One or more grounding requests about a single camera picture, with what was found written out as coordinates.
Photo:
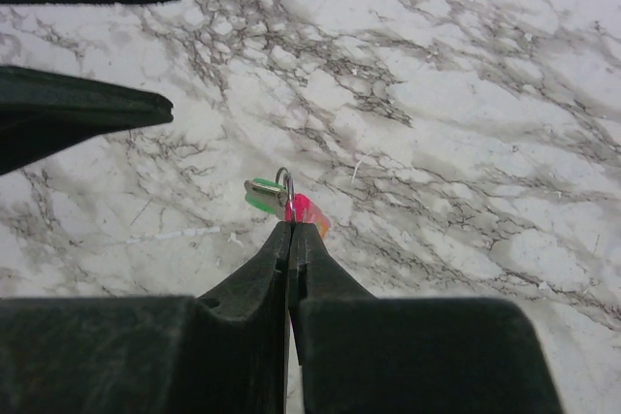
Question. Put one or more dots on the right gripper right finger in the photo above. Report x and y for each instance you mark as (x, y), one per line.
(363, 354)

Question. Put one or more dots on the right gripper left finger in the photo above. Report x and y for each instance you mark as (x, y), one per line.
(223, 352)

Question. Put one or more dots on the green key tag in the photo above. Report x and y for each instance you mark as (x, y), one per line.
(262, 198)

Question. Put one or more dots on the pink key tag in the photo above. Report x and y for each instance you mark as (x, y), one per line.
(305, 211)

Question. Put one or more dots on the silver key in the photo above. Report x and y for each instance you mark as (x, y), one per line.
(266, 189)

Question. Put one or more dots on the metal keyring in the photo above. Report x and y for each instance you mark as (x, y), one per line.
(285, 178)

